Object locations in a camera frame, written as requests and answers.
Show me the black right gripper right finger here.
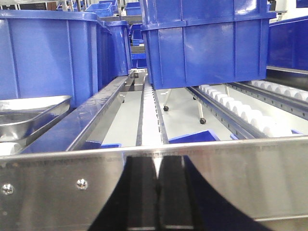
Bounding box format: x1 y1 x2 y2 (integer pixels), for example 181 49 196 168
159 156 268 231

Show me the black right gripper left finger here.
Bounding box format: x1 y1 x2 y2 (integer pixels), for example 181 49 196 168
89 156 157 231

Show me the silver metal tray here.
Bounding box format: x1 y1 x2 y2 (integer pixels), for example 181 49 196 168
0 95 71 142

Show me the white roller conveyor track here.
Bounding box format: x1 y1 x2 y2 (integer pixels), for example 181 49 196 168
199 85 293 138

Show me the stacked blue bin centre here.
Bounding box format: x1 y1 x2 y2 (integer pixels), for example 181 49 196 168
141 0 276 90

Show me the large blue bin left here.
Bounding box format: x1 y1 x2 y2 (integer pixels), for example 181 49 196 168
0 10 111 107

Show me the blue bin far right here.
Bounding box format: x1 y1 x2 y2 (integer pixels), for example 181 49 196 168
268 16 308 71

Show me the stainless steel front rail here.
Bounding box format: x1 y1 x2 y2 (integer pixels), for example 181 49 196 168
0 136 308 231

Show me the metal lane divider rail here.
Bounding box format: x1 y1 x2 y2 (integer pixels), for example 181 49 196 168
21 76 133 154

